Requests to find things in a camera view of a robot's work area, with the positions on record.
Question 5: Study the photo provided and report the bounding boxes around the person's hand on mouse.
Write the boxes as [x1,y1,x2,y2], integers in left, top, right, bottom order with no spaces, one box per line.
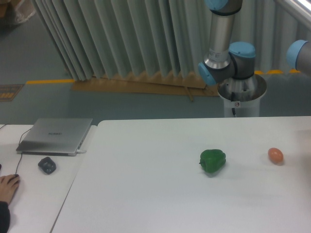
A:
[0,174,20,205]

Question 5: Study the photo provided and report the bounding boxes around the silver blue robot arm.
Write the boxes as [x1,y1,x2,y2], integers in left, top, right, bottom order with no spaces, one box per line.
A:
[198,0,311,85]

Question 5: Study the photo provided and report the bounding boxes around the dark sleeve forearm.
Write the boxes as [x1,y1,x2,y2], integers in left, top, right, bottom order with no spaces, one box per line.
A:
[0,201,10,233]

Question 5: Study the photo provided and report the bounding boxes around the green bell pepper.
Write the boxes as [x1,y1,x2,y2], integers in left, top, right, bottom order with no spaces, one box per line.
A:
[199,149,226,173]

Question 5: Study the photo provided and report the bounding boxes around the black 3D mouse controller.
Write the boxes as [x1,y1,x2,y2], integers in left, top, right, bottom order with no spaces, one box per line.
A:
[38,157,57,175]

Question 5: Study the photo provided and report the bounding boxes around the silver Huawei laptop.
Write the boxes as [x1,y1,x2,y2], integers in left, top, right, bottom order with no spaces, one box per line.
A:
[16,118,93,156]

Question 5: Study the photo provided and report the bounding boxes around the grey-green pleated curtain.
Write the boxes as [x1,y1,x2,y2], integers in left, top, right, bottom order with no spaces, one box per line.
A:
[33,0,311,81]

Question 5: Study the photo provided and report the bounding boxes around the brown cardboard sheet on floor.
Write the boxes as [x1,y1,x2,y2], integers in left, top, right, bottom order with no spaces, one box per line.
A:
[71,71,218,101]

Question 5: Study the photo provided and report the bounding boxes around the brown egg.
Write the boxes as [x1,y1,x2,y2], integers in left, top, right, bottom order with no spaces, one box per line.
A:
[268,148,284,164]

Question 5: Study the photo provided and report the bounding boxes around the black mouse cable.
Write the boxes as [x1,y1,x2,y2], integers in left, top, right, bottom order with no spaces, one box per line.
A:
[0,124,33,176]

